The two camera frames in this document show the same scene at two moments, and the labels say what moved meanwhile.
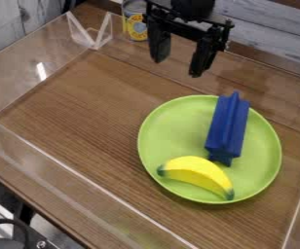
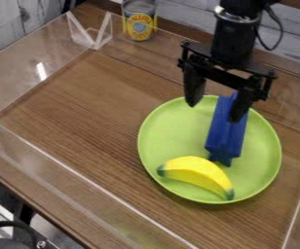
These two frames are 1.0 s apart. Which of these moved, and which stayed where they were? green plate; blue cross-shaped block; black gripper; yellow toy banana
Moved: black gripper
Stayed: yellow toy banana; blue cross-shaped block; green plate
